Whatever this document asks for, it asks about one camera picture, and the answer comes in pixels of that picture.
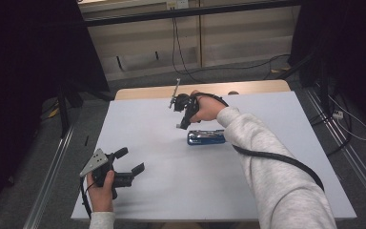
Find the white wall outlet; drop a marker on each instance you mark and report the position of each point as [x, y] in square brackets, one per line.
[178, 4]

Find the person's left hand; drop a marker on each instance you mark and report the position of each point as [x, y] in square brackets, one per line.
[102, 197]

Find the black horizontal bar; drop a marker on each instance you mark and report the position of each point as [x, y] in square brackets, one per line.
[187, 13]

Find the white power strip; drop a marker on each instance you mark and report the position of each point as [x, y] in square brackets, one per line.
[337, 114]

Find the black curtain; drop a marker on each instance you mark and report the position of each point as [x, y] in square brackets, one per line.
[346, 47]
[22, 79]

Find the blue and silver case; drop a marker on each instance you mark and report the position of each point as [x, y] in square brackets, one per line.
[205, 138]

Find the black stand leg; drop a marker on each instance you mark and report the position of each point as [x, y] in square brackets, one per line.
[298, 66]
[64, 111]

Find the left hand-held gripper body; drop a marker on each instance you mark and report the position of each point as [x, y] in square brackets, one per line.
[97, 160]

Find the person's right hand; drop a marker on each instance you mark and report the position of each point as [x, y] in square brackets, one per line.
[208, 109]

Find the small black floor object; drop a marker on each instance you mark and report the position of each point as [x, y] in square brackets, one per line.
[86, 141]

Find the metal floor rail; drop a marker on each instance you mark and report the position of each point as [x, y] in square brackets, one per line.
[346, 149]
[49, 178]

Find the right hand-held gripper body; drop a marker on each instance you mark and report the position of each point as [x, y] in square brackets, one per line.
[184, 102]

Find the small brown round object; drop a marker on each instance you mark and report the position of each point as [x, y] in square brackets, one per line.
[233, 93]

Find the yellow floor tape piece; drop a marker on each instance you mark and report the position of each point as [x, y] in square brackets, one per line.
[54, 113]
[281, 69]

